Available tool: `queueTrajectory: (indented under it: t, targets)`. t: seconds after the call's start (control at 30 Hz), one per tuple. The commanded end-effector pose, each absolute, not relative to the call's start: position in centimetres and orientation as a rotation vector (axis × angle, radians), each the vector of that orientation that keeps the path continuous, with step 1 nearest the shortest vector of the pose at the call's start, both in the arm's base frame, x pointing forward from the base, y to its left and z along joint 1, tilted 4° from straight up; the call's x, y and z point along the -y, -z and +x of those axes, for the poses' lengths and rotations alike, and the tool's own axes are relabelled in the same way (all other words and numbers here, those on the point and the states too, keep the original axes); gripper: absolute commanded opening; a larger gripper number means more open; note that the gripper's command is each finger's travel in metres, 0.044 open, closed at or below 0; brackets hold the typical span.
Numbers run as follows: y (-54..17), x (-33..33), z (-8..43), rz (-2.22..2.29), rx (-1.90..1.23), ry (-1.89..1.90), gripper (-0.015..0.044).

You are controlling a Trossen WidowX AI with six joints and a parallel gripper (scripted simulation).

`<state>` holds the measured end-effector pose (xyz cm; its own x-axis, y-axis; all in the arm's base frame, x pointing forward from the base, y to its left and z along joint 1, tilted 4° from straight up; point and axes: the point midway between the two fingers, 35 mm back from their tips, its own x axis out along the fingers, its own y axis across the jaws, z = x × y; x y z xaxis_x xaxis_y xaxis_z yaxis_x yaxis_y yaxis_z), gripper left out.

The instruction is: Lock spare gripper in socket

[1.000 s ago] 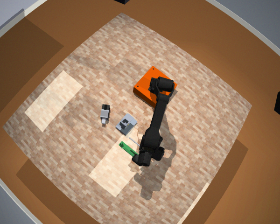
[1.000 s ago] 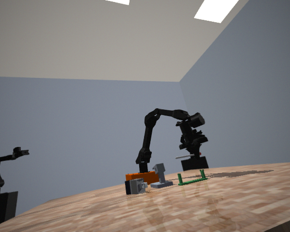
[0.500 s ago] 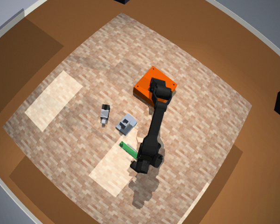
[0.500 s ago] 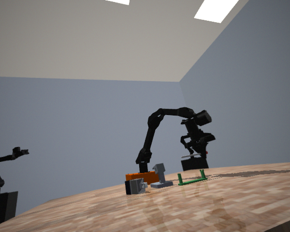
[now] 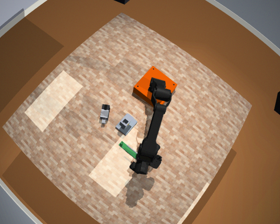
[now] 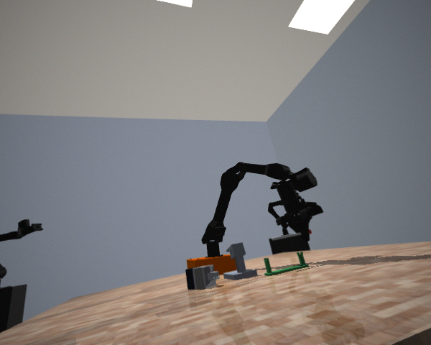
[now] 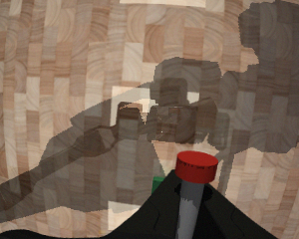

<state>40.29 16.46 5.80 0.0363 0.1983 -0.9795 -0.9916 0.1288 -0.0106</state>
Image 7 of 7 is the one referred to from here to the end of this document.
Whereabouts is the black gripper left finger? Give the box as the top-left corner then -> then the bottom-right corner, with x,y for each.
0,168 -> 181,239

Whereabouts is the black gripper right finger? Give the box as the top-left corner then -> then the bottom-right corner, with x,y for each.
192,183 -> 278,239

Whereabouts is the grey tapered pin with red head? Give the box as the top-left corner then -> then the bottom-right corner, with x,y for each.
174,151 -> 218,239

